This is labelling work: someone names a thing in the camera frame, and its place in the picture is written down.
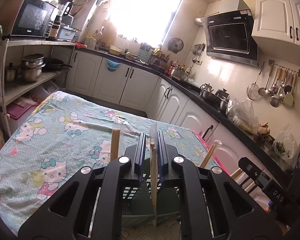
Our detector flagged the chopsticks compartment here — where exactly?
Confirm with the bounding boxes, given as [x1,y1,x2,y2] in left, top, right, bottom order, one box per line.
[200,140,223,168]
[110,122,121,161]

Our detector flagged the chopsticks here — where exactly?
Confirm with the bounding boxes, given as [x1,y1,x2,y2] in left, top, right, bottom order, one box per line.
[149,122,158,228]

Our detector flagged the dark green utensil basket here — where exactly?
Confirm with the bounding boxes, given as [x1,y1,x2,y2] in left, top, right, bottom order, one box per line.
[122,158,180,229]

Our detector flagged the hello kitty tablecloth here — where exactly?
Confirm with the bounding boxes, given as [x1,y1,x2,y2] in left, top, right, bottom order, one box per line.
[0,92,206,239]

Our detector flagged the clear plastic bag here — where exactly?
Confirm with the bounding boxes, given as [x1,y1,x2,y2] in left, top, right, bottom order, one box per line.
[226,97,259,134]

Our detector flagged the green spatula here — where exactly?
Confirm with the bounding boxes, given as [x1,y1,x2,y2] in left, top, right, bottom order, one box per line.
[283,72,298,107]

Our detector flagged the steel ladle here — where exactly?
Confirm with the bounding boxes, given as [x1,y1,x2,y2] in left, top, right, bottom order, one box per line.
[258,63,274,96]

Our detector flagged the steel kettle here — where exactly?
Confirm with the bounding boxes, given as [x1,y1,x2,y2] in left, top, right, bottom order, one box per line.
[200,83,215,101]

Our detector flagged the pink lidded bin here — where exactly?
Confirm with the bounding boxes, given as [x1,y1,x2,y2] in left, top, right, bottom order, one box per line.
[6,102,38,133]

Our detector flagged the steel pot on counter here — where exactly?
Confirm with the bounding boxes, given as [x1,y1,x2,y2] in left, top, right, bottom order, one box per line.
[171,67,189,80]

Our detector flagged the blue hanging bowl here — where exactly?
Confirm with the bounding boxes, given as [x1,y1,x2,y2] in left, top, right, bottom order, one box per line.
[107,59,120,72]

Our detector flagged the black frying pan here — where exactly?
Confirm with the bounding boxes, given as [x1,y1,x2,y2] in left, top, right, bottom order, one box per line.
[44,58,72,71]

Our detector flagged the steel stock pot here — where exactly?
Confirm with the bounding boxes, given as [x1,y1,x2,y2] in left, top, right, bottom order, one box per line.
[19,54,45,83]

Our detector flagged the black range hood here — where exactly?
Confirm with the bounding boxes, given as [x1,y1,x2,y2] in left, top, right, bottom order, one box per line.
[193,0,258,66]

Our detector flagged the light blue storage box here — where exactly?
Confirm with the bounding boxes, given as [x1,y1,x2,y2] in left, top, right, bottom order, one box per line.
[57,25,77,41]

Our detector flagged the white upper cabinet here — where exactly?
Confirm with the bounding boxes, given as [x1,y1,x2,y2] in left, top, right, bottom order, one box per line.
[252,0,300,57]

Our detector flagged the black microwave oven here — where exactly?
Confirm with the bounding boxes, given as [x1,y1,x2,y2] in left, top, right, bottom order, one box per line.
[8,0,56,38]

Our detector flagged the blender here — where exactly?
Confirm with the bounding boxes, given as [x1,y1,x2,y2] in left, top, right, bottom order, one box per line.
[53,0,73,25]

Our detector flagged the wire mesh skimmer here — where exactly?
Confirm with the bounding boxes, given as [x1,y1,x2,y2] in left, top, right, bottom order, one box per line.
[246,63,264,100]

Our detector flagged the small wall fan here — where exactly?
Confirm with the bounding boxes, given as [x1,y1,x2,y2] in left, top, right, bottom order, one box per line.
[167,37,184,54]

